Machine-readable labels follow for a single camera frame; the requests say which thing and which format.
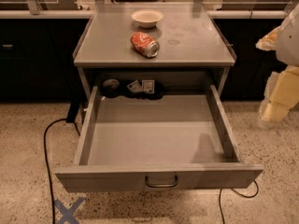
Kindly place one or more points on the grey metal cabinet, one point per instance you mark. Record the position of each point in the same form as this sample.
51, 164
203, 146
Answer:
153, 36

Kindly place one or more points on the white ceramic bowl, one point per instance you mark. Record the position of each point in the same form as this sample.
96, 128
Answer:
147, 18

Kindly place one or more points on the black round device with labels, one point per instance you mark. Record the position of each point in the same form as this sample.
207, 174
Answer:
144, 89

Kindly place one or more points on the metal drawer handle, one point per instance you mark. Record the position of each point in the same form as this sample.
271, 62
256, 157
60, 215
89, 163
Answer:
165, 185

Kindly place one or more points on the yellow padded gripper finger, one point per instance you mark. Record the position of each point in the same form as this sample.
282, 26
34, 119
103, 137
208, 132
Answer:
281, 95
269, 41

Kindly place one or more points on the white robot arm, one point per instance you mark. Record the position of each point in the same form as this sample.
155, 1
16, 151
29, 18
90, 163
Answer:
287, 50

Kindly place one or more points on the blue tape cross mark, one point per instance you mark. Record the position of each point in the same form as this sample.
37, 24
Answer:
68, 213

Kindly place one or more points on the red coke can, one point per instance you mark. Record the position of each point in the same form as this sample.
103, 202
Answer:
145, 44

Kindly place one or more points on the open grey top drawer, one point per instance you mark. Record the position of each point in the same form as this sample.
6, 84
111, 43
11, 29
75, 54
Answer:
123, 140

